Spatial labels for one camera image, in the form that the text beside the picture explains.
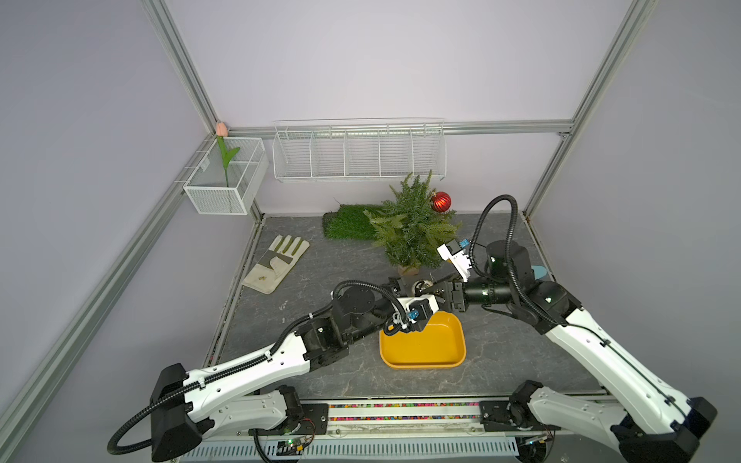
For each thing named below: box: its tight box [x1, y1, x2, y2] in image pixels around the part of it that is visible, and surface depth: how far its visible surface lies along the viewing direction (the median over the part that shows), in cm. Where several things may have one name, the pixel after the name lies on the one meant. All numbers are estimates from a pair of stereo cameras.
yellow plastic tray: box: [379, 310, 467, 370], surface depth 86 cm
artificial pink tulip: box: [215, 121, 241, 189], surface depth 92 cm
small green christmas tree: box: [362, 169, 462, 276], surface depth 80 cm
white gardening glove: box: [242, 234, 311, 295], surface depth 107 cm
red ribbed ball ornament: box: [431, 190, 452, 213], surface depth 77 cm
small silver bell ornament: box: [411, 278, 435, 297], surface depth 64 cm
